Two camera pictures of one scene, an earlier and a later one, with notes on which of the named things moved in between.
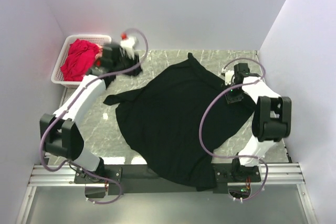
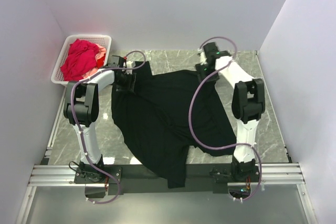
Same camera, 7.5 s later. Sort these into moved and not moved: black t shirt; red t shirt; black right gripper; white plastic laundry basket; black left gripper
Moved: black right gripper; black left gripper; black t shirt
Not moved: red t shirt; white plastic laundry basket
